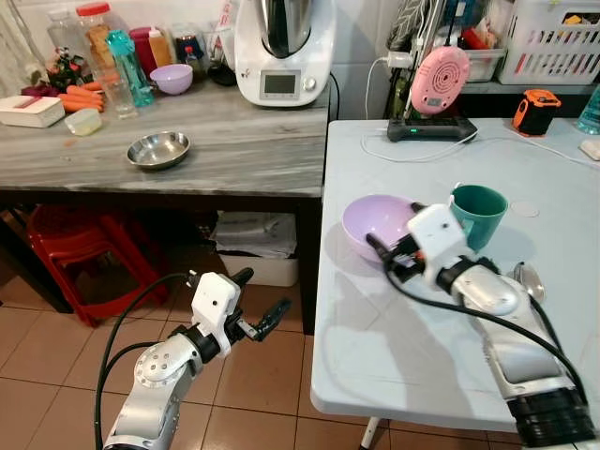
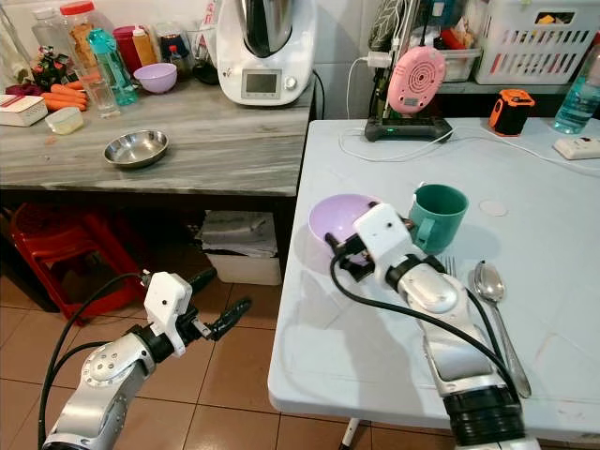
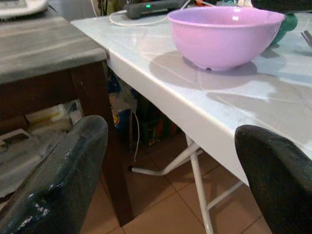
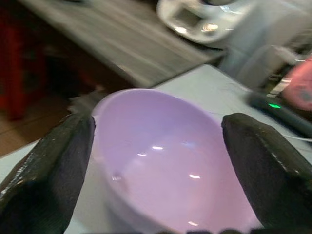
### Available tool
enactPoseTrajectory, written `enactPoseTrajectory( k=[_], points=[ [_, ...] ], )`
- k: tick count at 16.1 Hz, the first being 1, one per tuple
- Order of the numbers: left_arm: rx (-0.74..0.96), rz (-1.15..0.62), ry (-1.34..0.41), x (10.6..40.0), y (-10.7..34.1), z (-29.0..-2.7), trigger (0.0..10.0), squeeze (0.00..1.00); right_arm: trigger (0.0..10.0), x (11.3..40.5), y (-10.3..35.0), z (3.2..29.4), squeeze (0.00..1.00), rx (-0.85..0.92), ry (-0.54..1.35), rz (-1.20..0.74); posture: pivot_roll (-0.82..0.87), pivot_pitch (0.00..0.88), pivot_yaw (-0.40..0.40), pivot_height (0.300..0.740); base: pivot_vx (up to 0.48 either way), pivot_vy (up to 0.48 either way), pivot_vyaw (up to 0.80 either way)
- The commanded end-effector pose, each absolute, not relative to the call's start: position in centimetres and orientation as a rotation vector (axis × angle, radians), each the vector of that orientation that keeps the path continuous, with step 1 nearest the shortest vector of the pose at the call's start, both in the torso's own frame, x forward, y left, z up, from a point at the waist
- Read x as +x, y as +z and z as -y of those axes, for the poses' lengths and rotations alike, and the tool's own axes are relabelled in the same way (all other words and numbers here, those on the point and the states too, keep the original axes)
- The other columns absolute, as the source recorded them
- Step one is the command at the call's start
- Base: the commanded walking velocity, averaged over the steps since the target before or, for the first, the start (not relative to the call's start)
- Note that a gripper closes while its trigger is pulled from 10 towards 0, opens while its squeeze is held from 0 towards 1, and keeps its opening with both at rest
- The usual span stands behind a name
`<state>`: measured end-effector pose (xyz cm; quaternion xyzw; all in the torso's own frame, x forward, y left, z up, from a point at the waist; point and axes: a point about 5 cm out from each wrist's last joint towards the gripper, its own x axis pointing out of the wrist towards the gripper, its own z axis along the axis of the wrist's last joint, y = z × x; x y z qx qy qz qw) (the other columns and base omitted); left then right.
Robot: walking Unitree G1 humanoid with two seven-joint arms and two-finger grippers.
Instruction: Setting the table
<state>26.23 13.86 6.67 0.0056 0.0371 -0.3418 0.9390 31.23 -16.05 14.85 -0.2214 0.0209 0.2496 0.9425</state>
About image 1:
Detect large purple plastic bowl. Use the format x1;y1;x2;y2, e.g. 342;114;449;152
341;194;424;266

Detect white storage bin with bag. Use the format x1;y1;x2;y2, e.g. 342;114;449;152
213;210;302;288

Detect green plastic mug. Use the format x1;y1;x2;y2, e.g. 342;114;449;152
450;184;509;253

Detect black charging base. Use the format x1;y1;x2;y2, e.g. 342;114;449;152
387;114;479;143

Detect round clear coaster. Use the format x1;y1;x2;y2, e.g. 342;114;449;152
511;201;542;219

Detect metal spoon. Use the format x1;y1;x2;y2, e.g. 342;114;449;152
511;261;548;307

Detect white charger plug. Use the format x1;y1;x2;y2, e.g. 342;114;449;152
373;51;414;72

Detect white table leg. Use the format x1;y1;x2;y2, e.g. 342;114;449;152
360;417;386;450

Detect stainless steel bowl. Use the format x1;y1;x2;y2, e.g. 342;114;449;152
127;130;192;172

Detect orange black device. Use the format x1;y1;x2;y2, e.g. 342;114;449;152
512;89;563;138

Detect red plastic stool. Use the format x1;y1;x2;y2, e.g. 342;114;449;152
25;203;175;328

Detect clear plastic container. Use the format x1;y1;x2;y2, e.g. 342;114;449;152
464;47;507;83

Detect blue clear water bottle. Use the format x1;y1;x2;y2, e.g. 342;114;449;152
577;84;600;136

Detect white kitchen cooking machine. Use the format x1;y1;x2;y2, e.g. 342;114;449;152
233;0;338;109

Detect white laundry basket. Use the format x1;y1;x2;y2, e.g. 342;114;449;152
497;0;600;86

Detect small purple bowl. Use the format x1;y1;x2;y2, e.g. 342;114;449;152
150;64;194;96

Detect small pale lidded container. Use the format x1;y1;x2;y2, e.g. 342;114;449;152
65;108;103;138

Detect dark glass jar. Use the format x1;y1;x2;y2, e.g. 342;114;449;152
174;33;208;78

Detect teal water bottle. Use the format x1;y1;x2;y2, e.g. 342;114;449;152
106;30;156;109

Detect orange carrot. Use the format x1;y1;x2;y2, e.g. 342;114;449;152
59;86;104;102
60;98;104;114

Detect orange sauce bottle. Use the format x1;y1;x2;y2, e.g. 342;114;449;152
148;28;175;69

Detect red jar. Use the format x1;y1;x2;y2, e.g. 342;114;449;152
129;26;158;78

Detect clear bottle red cap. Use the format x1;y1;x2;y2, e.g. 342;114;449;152
76;2;138;120

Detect white rectangular box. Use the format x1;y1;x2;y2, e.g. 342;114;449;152
0;95;67;129

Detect small dark flower plant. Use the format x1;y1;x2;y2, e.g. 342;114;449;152
47;47;91;93

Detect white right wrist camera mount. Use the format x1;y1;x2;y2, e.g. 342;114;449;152
407;202;471;288

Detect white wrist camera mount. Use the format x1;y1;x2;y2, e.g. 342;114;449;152
190;273;243;353
407;202;471;288

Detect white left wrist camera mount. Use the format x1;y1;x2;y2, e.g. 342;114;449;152
190;273;243;353

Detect white cable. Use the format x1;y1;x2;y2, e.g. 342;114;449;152
360;129;600;172

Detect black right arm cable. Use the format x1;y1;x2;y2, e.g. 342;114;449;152
380;262;593;410

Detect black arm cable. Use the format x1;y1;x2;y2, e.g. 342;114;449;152
380;262;593;410
93;271;195;450

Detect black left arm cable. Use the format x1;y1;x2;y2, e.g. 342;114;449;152
93;271;195;450

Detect black machine power cord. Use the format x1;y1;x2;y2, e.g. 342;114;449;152
325;72;341;124

